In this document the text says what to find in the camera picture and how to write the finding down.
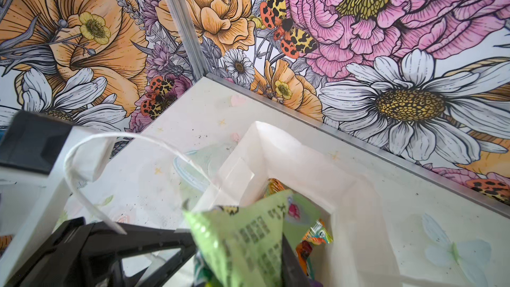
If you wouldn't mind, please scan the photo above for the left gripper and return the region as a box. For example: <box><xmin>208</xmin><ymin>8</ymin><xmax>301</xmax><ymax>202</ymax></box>
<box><xmin>6</xmin><ymin>217</ymin><xmax>197</xmax><ymax>286</ymax></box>

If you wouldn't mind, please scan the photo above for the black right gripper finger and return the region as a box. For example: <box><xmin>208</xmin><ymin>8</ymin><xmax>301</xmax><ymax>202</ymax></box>
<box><xmin>282</xmin><ymin>235</ymin><xmax>311</xmax><ymax>287</ymax></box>

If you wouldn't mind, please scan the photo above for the small green candy wrapper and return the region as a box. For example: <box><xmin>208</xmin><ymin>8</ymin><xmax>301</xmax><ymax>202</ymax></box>
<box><xmin>182</xmin><ymin>189</ymin><xmax>322</xmax><ymax>287</ymax></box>

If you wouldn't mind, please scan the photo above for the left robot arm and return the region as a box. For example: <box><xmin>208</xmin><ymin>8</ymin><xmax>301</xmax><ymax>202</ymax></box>
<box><xmin>1</xmin><ymin>111</ymin><xmax>197</xmax><ymax>286</ymax></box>

